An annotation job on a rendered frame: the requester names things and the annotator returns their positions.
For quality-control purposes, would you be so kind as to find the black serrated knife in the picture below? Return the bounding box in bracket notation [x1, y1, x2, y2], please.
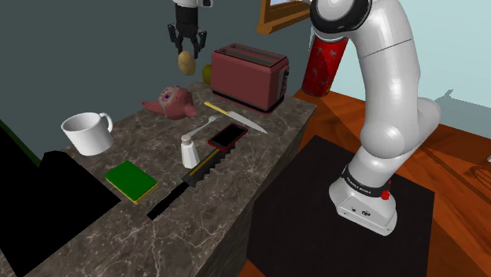
[146, 145, 236, 222]

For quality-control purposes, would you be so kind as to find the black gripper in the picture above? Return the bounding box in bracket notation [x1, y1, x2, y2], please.
[167, 5, 209, 60]

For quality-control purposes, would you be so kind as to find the silver fork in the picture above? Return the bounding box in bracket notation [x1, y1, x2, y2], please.
[185, 113, 223, 139]

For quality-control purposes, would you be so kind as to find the large black block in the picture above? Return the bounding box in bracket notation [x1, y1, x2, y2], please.
[0, 125, 122, 277]

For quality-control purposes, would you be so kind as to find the red cased phone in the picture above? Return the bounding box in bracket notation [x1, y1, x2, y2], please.
[207, 122, 249, 151]

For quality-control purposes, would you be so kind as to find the black robot stand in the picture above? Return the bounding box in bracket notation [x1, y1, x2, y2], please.
[245, 134, 437, 277]

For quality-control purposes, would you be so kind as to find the red patterned cylinder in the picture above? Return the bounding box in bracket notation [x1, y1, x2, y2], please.
[301, 31, 349, 98]

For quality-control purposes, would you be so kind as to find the green and yellow sponge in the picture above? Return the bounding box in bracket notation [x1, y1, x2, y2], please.
[103, 160, 160, 206]

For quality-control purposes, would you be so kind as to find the white salt shaker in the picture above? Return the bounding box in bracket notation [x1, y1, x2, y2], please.
[179, 133, 201, 170]

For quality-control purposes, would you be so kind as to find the yellow handled kitchen knife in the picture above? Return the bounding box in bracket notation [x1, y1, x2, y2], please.
[203, 101, 268, 135]

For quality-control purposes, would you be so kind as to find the white mug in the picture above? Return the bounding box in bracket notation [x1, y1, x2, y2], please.
[60, 111, 115, 157]

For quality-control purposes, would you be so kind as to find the red toaster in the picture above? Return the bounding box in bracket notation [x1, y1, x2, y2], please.
[209, 42, 291, 115]

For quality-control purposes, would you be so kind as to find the wooden window frame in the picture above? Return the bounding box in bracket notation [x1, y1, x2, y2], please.
[256, 0, 312, 36]

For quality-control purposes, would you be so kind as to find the pink teapot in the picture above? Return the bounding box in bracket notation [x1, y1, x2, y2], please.
[141, 84, 198, 120]

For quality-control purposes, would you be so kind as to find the brown potato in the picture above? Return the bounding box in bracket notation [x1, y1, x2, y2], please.
[177, 50, 197, 77]

